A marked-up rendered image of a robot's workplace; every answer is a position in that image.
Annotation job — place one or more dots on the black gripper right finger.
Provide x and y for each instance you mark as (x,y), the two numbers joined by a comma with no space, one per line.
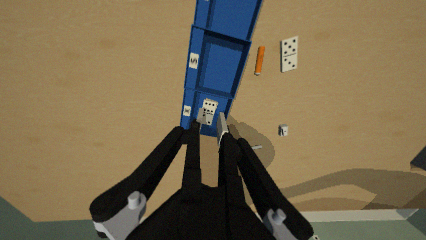
(280,217)

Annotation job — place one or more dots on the white domino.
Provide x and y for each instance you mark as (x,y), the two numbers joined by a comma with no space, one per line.
(288,54)
(208,113)

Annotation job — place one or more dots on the blue rack of labelled bins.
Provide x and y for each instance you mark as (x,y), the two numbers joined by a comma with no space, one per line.
(220,38)

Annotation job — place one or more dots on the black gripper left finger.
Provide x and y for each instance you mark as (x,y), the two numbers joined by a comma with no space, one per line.
(118,211)

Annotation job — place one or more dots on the orange battery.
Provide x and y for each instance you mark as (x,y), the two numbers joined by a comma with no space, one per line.
(259,59)

